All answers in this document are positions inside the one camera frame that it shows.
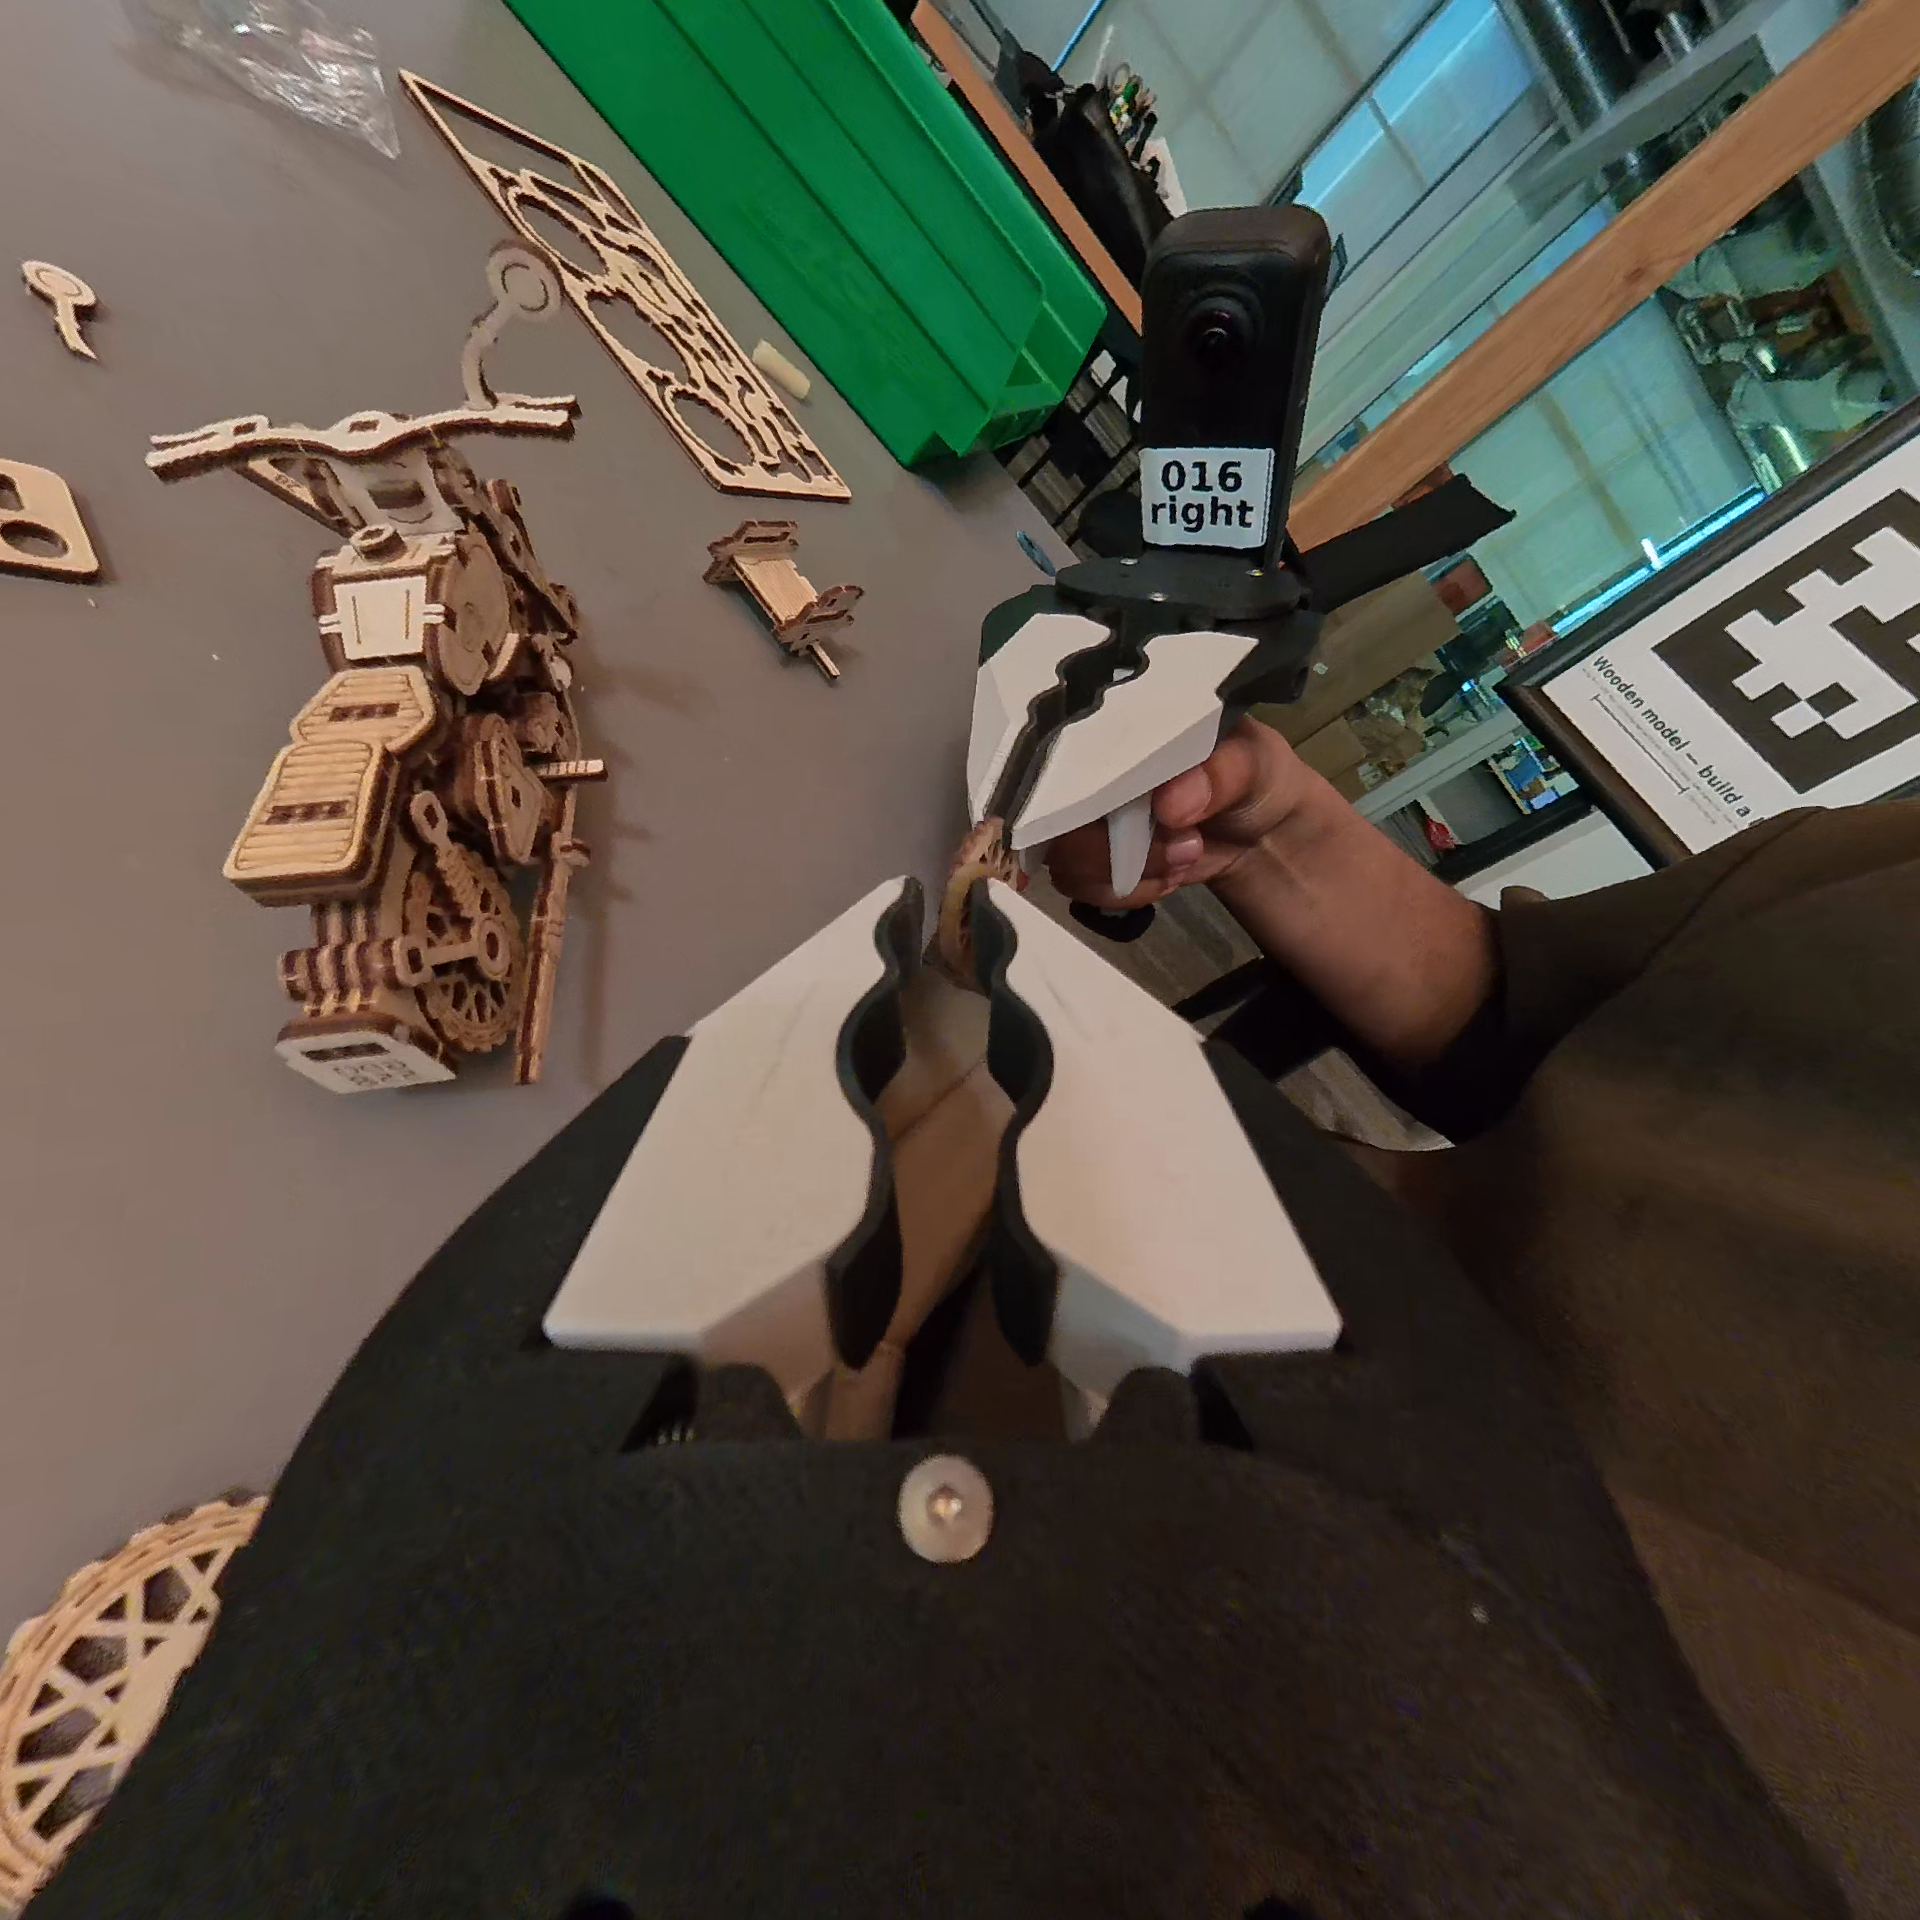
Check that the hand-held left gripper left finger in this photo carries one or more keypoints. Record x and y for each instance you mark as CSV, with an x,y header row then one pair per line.
x,y
722,1184

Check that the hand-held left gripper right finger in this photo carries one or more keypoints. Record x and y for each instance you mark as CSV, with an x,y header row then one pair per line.
x,y
1186,1184

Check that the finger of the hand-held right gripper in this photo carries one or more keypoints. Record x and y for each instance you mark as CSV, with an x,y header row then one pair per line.
x,y
1142,734
1004,704

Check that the wooden spoked gear wheel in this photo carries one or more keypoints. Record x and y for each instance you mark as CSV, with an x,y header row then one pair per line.
x,y
120,1547
984,862

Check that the grey desk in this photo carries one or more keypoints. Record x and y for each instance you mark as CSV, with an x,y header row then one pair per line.
x,y
181,1277

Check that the person's right hand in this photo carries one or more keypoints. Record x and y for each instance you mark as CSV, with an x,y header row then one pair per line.
x,y
1277,840

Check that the person's beige trousers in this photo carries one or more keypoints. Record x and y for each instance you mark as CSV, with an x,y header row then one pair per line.
x,y
939,1200

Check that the wooden part sheet large rings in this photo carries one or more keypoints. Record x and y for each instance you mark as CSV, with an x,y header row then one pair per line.
x,y
811,476

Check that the wooden beam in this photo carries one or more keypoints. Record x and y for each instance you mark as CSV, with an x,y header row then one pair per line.
x,y
1575,284

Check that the small cream block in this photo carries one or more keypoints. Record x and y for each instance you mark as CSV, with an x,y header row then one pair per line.
x,y
781,370

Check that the green plastic bin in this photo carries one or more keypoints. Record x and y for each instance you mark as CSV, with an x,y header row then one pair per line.
x,y
839,196

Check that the framed black-white marker sign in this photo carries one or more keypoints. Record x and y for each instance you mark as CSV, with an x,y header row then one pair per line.
x,y
1652,751

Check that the person's brown sweater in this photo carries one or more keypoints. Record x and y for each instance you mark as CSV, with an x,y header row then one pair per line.
x,y
1725,1200

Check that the wooden motorcycle model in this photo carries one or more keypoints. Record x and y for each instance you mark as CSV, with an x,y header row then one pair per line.
x,y
389,675

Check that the small wooden plate oval holes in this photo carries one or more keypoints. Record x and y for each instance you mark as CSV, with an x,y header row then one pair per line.
x,y
77,557

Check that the crumpled clear plastic bag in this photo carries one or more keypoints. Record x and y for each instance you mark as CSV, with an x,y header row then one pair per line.
x,y
284,61

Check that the small round-headed wooden piece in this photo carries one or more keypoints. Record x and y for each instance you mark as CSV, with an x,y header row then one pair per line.
x,y
60,283

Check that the small wooden ribbed frame assembly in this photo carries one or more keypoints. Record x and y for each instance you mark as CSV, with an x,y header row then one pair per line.
x,y
781,586

